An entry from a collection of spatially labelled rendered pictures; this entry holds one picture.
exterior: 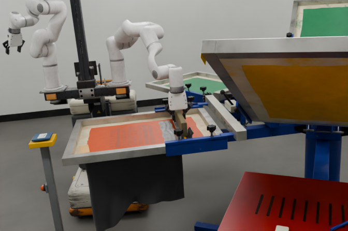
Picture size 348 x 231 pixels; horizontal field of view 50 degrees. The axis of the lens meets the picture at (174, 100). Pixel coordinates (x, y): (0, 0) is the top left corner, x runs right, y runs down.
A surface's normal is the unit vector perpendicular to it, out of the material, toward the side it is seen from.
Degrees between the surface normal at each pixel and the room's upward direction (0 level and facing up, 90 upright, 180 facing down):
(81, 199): 90
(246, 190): 0
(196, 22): 90
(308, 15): 32
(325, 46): 58
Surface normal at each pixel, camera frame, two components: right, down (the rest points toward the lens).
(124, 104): 0.05, 0.27
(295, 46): -0.36, -0.27
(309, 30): -0.26, -0.66
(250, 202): -0.07, -0.96
